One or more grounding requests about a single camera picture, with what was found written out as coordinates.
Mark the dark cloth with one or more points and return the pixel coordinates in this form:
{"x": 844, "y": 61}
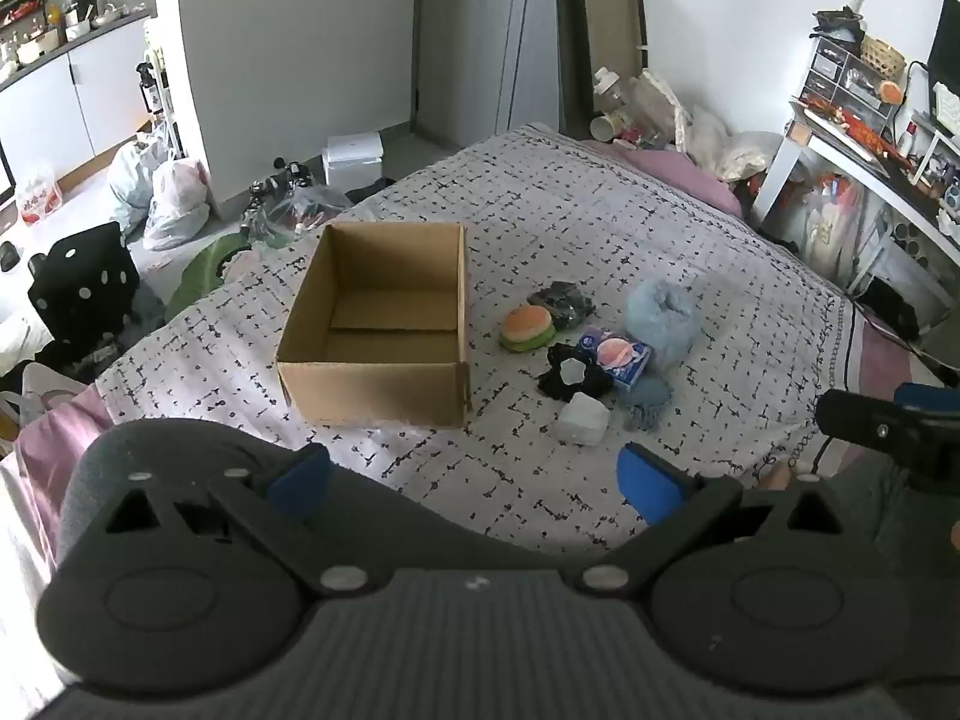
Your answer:
{"x": 562, "y": 301}

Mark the clear jar with white lid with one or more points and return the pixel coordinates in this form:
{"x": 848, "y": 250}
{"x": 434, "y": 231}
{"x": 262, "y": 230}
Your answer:
{"x": 611, "y": 90}

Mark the cluttered kitchen shelf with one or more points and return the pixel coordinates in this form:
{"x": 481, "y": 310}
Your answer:
{"x": 67, "y": 7}

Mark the white plastic bag red print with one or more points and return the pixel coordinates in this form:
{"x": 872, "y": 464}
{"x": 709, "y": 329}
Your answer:
{"x": 176, "y": 202}

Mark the clear drawer organizer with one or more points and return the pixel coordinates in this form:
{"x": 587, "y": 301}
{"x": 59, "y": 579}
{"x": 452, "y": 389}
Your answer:
{"x": 832, "y": 75}

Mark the paper cup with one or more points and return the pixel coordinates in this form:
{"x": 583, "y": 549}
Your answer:
{"x": 609, "y": 126}

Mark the black monitor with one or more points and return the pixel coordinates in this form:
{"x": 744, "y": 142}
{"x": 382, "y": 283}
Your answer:
{"x": 946, "y": 45}

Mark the white soft block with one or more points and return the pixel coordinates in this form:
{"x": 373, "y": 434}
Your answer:
{"x": 581, "y": 420}

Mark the person's grey pants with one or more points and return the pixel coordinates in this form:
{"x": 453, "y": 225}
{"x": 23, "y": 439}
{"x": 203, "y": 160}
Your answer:
{"x": 465, "y": 532}

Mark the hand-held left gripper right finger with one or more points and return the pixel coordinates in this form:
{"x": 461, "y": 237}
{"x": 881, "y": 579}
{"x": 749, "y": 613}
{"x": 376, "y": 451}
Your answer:
{"x": 646, "y": 491}

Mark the clear plastic bag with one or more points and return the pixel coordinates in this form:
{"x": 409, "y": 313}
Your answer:
{"x": 300, "y": 214}

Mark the white bottle with red cap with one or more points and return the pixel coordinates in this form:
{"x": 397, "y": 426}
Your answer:
{"x": 909, "y": 141}

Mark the black scrunchie with white flower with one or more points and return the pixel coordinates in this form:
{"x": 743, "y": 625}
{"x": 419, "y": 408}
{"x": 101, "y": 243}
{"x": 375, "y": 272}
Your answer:
{"x": 555, "y": 384}

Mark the pink and blue packet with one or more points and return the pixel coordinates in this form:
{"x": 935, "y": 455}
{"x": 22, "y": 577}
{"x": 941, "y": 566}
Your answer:
{"x": 619, "y": 356}

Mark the black white-dotted bag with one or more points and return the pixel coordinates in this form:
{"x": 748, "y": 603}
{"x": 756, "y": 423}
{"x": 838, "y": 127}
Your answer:
{"x": 82, "y": 285}

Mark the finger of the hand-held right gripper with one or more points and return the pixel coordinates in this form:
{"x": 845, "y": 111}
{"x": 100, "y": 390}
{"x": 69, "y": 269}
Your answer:
{"x": 859, "y": 416}
{"x": 926, "y": 394}

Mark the grey-white plastic bag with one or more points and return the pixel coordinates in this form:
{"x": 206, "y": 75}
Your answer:
{"x": 135, "y": 180}

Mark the black tripod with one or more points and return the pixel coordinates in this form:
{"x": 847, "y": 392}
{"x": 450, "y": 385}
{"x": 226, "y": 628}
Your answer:
{"x": 281, "y": 180}

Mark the light blue fluffy plush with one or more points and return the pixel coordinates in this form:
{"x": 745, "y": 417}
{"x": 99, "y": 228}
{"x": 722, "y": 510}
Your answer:
{"x": 660, "y": 322}

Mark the white desk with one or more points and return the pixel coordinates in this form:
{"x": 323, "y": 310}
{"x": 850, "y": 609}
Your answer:
{"x": 780, "y": 157}

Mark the blue-grey knit cloth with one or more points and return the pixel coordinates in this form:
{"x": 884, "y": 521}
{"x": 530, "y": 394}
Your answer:
{"x": 649, "y": 394}

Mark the wicker basket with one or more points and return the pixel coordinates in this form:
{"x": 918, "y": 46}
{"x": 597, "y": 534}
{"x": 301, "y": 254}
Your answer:
{"x": 883, "y": 54}

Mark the white black-patterned blanket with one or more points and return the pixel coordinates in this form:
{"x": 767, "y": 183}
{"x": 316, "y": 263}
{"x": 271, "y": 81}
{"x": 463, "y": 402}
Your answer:
{"x": 600, "y": 225}

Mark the grey wardrobe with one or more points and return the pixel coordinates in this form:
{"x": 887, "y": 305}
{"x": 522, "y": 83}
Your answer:
{"x": 487, "y": 37}

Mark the dark brown board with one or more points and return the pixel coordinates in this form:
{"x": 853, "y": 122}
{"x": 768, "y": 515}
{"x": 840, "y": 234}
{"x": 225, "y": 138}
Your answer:
{"x": 600, "y": 15}

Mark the hamburger plush toy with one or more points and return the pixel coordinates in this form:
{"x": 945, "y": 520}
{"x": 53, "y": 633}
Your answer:
{"x": 527, "y": 324}

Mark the white storage box on floor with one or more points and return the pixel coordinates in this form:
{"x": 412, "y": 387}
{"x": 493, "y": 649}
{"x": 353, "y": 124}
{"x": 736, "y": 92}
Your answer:
{"x": 352, "y": 157}

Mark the brown cardboard box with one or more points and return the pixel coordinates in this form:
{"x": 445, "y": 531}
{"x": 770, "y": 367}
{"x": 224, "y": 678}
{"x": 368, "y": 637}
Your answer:
{"x": 375, "y": 390}

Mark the orange round toy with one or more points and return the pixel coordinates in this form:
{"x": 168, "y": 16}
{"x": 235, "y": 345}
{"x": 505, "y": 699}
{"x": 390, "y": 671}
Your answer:
{"x": 890, "y": 91}

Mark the black spray bottle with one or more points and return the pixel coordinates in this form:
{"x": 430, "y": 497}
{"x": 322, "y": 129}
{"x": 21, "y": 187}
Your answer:
{"x": 148, "y": 90}

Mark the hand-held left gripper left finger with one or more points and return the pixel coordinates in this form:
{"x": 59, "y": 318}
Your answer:
{"x": 300, "y": 481}

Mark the pink bed sheet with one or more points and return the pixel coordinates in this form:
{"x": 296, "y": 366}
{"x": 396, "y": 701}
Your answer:
{"x": 675, "y": 172}

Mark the green cushion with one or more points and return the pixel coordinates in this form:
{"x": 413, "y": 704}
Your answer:
{"x": 195, "y": 277}

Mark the white cabinet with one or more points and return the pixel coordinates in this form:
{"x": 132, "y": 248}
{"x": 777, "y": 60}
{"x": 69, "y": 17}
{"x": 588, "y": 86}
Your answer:
{"x": 90, "y": 90}

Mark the red and white snack bag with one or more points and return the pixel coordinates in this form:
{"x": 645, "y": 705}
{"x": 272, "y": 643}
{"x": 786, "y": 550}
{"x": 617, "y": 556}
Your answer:
{"x": 37, "y": 199}

